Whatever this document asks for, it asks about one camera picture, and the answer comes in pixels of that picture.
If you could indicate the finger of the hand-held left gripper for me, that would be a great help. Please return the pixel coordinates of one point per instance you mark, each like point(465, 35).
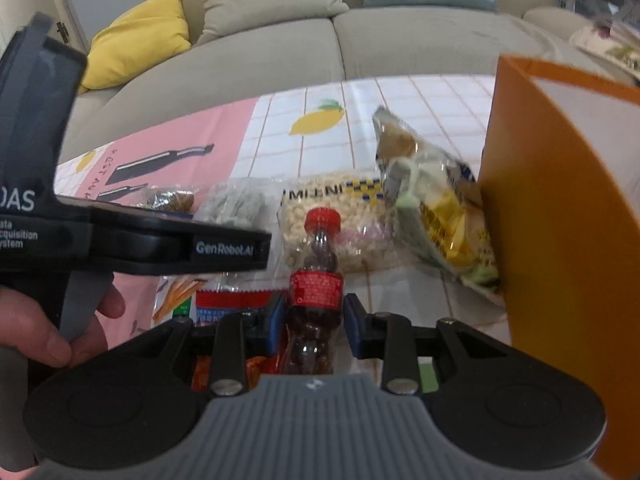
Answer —
point(200, 245)

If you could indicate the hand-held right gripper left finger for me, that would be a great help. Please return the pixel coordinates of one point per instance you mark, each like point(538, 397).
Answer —
point(275, 321)

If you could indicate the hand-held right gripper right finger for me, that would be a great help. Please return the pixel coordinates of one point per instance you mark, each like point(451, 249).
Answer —
point(353, 321)

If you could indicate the small cola bottle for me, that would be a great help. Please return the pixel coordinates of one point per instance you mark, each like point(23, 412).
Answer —
point(316, 290)

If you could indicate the red snack packet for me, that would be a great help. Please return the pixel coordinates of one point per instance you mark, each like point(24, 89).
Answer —
point(227, 302)

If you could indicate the orange cardboard box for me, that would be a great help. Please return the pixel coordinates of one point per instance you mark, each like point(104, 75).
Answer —
point(560, 260)

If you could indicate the clear bag of brown snacks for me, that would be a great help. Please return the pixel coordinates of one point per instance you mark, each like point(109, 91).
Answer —
point(170, 201)

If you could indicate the person's left hand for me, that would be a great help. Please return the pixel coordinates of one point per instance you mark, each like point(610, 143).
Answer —
point(45, 320)

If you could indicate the clear bag of grey seeds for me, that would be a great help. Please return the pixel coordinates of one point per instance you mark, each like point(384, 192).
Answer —
point(235, 202)

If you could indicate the packet with orange sticks print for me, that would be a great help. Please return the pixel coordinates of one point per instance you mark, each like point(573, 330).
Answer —
point(175, 300)

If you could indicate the clear bag of peanuts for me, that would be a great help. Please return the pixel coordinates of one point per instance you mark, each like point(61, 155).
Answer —
point(300, 220)

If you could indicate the pink printed paper bag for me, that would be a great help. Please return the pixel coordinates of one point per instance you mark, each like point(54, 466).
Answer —
point(165, 140)

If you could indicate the yellow green snack bag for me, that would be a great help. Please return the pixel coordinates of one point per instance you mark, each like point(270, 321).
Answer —
point(440, 210)

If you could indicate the yellow pillow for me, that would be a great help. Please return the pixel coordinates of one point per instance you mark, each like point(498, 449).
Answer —
point(137, 40)

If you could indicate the beige sofa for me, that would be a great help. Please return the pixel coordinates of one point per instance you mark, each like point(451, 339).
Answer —
point(280, 65)

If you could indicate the pile of books and magazines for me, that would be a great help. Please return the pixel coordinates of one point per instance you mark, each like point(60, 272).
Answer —
point(605, 45)

